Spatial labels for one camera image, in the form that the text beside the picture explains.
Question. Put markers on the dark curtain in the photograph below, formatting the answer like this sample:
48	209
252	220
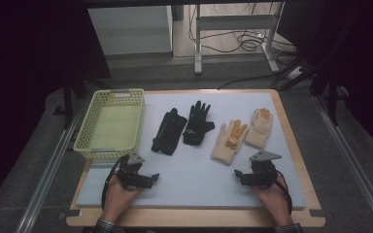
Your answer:
362	58
29	64

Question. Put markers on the person's right hand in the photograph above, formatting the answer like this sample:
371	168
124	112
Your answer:
273	199

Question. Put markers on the grey foam mat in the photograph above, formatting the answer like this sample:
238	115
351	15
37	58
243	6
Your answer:
191	181

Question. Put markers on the white cabinet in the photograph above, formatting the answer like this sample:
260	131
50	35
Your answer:
129	30

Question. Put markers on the black glove with small mark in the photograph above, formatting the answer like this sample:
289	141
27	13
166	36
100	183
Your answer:
197	124

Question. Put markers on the black tripod stand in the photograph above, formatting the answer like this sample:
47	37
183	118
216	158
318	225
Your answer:
323	71

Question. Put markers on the beige glove with orange tag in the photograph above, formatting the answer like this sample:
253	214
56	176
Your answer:
228	142

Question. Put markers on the black table corner clamp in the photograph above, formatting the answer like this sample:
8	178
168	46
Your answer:
69	213
317	213

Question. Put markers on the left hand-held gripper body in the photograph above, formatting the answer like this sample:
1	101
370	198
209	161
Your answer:
130	173

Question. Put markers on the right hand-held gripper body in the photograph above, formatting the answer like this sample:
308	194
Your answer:
263	170

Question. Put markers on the white metal stand frame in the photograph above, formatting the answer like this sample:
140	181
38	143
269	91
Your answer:
234	22

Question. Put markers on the aluminium floor rail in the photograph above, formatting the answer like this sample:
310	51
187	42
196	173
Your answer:
48	171
353	161

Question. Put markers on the black stand legs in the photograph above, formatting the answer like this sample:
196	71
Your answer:
68	100

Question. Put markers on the pale green plastic basket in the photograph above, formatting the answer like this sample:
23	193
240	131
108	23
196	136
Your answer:
113	129

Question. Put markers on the beige glove orange fingertips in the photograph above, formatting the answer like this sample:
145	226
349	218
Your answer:
259	127

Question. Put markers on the person's left hand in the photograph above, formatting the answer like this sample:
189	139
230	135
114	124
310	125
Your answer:
119	197

